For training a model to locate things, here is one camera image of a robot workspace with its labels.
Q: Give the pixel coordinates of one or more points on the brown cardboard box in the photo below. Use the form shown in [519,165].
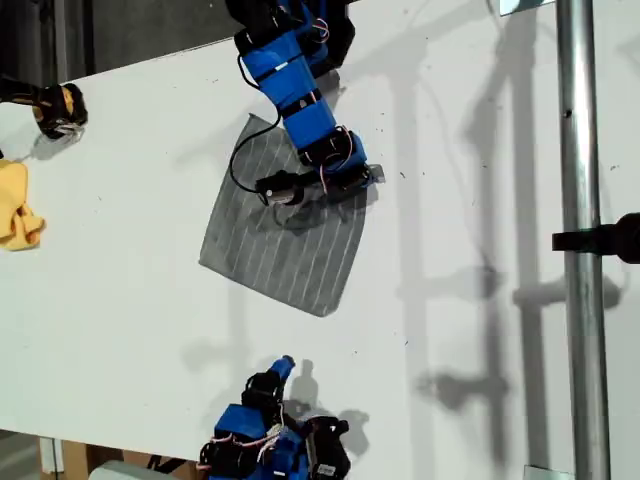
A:
[75,460]

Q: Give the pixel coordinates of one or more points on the black clamp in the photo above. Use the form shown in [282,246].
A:
[610,237]

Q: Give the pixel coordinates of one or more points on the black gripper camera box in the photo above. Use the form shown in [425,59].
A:
[280,189]
[330,450]

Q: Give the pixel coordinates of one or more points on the grey striped towel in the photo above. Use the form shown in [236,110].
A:
[280,260]

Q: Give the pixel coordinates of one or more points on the steel post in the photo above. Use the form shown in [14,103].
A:
[580,150]

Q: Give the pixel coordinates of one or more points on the white plastic object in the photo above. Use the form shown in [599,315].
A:
[120,472]

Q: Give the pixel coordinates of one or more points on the white table leg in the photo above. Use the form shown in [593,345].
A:
[50,455]

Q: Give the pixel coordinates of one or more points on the yellow cloth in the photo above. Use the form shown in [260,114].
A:
[15,210]

